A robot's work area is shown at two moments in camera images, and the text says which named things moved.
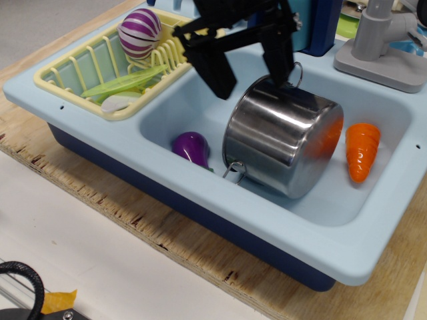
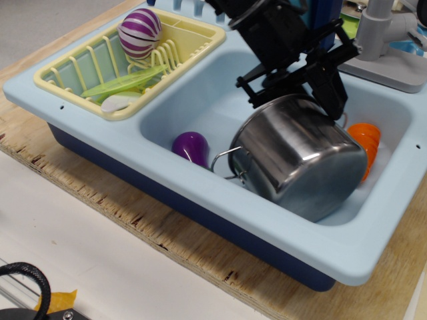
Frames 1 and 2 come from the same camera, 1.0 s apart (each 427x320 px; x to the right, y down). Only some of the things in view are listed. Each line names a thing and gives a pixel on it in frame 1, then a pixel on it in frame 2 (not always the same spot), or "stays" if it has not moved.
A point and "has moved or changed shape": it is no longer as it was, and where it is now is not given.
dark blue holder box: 325,17 stays
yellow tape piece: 58,301 stays
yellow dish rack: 102,76 stays
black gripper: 227,23 → 277,34
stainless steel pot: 283,140 has moved or changed shape
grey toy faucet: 373,30 stays
